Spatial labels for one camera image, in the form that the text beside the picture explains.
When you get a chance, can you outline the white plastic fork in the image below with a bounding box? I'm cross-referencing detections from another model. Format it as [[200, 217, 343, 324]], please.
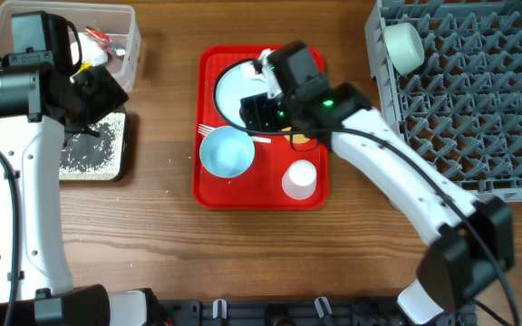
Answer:
[[198, 124, 272, 144]]

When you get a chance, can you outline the light blue bowl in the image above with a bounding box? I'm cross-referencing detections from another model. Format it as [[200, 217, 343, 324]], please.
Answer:
[[198, 126, 256, 178]]

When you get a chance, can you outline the white rice pile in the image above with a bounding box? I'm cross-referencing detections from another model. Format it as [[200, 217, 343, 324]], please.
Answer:
[[59, 111, 126, 176]]

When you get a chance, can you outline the red plastic tray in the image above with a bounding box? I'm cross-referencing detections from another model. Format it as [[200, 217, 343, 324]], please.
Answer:
[[192, 44, 329, 210]]

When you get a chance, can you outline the clear plastic bin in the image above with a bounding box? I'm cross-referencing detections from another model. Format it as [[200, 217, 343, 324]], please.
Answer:
[[0, 1, 141, 92]]

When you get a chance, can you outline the red snack wrapper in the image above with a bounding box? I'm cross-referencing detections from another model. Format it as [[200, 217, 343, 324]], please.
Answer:
[[85, 26, 126, 57]]

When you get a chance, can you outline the white napkin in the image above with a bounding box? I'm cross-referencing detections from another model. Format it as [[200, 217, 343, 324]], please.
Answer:
[[71, 33, 109, 66]]

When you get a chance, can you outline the black tray bin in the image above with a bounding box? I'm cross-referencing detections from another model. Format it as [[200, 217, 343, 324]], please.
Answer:
[[56, 104, 130, 183]]

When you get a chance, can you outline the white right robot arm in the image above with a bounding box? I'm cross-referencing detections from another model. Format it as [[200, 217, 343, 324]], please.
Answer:
[[239, 83, 520, 325]]

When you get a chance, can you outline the white plastic cup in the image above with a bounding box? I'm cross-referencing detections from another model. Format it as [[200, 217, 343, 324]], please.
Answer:
[[282, 159, 317, 200]]

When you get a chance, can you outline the grey dishwasher rack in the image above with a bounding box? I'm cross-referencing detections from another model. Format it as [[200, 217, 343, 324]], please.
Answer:
[[364, 1, 522, 202]]

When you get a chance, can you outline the yellow plastic cup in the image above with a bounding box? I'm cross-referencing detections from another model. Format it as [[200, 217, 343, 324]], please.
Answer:
[[285, 134, 314, 145]]

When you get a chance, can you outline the mint green bowl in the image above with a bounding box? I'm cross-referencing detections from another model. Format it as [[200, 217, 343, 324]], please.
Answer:
[[383, 23, 425, 75]]

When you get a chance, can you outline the yellow wrapper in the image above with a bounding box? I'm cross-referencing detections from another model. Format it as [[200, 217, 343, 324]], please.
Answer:
[[77, 62, 93, 74]]

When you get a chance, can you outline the light blue plate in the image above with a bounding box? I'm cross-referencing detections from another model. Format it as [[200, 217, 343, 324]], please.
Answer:
[[213, 58, 268, 128]]

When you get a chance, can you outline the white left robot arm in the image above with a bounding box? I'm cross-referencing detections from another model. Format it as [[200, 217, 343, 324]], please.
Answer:
[[0, 63, 162, 325]]

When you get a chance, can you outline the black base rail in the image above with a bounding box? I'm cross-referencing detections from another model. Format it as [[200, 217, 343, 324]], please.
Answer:
[[151, 296, 478, 326]]

